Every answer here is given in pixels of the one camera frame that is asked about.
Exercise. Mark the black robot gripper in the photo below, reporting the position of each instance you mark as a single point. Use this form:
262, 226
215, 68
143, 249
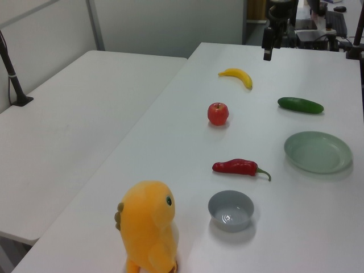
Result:
278, 14

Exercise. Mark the red apple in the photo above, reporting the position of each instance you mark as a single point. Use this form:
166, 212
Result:
218, 114

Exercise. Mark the grey bowl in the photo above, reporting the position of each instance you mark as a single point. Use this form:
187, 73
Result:
230, 210

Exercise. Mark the thin black background pole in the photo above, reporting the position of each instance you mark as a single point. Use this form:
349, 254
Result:
294, 11

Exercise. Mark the black laptop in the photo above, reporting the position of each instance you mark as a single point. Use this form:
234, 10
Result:
311, 35

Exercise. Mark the yellow banana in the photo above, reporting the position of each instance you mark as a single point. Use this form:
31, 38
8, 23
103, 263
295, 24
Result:
240, 76

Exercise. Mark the black keyboard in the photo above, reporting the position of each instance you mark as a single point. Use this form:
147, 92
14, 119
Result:
337, 22

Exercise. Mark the green cucumber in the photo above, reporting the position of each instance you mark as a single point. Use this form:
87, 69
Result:
300, 105

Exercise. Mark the black computer mouse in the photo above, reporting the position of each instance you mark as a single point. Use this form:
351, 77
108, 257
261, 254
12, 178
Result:
339, 9

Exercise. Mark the pale green plate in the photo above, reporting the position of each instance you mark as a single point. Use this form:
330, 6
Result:
318, 152

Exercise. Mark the red chili pepper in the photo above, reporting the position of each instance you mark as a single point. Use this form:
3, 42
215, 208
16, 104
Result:
236, 167

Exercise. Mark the white side table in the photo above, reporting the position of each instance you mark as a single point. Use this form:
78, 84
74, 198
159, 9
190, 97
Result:
71, 128

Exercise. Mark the orange plush toy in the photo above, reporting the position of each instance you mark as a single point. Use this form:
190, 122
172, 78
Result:
148, 224

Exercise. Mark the grey partition post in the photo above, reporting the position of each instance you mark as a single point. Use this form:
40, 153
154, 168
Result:
95, 25

